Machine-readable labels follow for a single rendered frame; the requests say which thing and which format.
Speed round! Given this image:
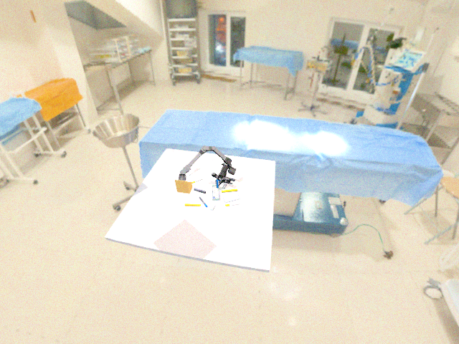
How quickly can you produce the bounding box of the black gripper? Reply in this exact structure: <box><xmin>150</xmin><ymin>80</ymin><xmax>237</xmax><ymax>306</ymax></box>
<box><xmin>211</xmin><ymin>169</ymin><xmax>231</xmax><ymax>186</ymax></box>

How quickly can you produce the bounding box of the grey keyboard with white letter keys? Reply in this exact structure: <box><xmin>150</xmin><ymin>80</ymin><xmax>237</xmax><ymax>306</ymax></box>
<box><xmin>212</xmin><ymin>184</ymin><xmax>219</xmax><ymax>201</ymax></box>

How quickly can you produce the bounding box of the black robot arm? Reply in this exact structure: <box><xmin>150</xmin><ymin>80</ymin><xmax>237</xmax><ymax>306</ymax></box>
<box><xmin>178</xmin><ymin>145</ymin><xmax>236</xmax><ymax>181</ymax></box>

